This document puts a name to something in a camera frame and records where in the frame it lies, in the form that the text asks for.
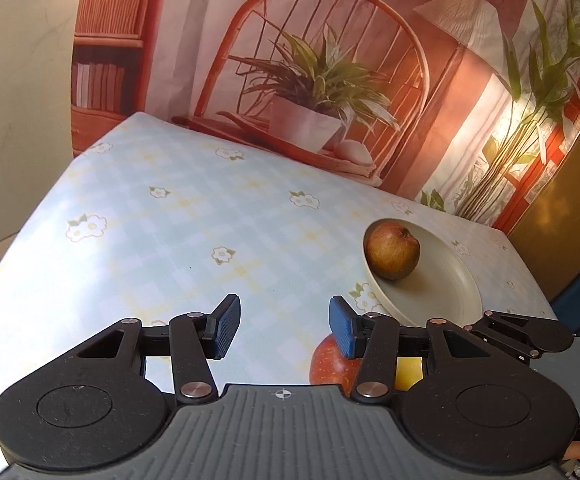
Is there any yellow lemon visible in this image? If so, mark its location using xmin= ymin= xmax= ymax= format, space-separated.
xmin=396 ymin=357 xmax=425 ymax=392

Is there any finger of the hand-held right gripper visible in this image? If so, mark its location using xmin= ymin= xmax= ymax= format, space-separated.
xmin=464 ymin=310 xmax=576 ymax=362

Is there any beige round plate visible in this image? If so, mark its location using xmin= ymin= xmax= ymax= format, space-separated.
xmin=362 ymin=218 xmax=483 ymax=328

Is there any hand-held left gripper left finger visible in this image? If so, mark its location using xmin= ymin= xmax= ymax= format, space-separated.
xmin=69 ymin=294 xmax=241 ymax=404

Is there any printed backdrop cloth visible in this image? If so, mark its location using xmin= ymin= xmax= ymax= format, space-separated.
xmin=70 ymin=0 xmax=580 ymax=237

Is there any brownish apple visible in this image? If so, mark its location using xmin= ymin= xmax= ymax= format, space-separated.
xmin=364 ymin=223 xmax=421 ymax=281

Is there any red apple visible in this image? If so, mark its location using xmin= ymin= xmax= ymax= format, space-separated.
xmin=309 ymin=332 xmax=367 ymax=386

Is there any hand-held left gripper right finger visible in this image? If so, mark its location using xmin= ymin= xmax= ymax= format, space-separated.
xmin=329 ymin=296 xmax=516 ymax=405

